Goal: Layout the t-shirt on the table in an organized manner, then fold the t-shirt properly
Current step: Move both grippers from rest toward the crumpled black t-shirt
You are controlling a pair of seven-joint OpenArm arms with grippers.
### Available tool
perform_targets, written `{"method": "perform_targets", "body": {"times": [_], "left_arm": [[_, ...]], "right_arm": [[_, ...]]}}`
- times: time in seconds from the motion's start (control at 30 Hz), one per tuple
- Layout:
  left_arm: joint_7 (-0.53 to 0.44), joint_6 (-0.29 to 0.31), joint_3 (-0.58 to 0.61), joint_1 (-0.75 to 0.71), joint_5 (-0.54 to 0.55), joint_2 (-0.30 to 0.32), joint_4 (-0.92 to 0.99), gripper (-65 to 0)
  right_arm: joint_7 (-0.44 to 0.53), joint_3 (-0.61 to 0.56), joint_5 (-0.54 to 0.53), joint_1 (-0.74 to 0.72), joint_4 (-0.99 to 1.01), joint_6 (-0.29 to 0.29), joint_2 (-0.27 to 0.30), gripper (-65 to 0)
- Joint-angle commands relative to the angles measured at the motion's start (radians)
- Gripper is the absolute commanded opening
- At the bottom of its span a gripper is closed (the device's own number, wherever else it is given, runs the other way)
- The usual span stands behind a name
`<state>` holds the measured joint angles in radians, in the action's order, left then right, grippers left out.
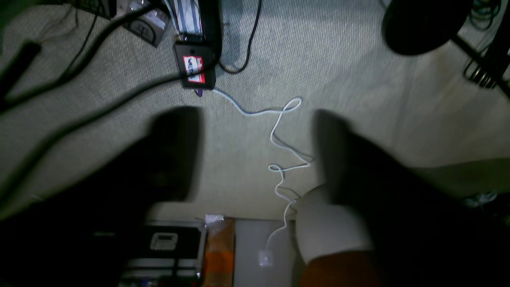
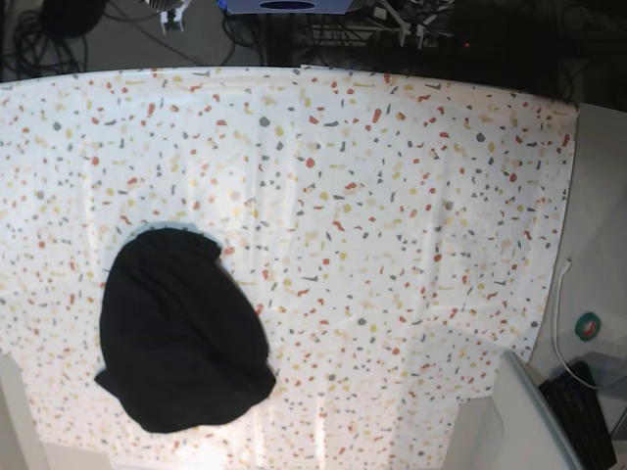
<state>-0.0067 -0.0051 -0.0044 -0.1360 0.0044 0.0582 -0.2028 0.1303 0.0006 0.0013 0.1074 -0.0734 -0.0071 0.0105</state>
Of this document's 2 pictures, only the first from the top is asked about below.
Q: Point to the orange wrapped package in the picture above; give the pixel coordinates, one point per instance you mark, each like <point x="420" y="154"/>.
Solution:
<point x="219" y="254"/>

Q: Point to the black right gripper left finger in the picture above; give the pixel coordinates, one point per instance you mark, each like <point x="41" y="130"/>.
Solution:
<point x="157" y="168"/>

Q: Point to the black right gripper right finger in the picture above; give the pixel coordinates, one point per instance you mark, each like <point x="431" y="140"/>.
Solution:
<point x="393" y="201"/>

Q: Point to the black round stool base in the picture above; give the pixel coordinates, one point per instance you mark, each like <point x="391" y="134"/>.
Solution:
<point x="416" y="27"/>

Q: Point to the black box red label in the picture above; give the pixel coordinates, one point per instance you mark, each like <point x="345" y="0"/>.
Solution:
<point x="195" y="61"/>

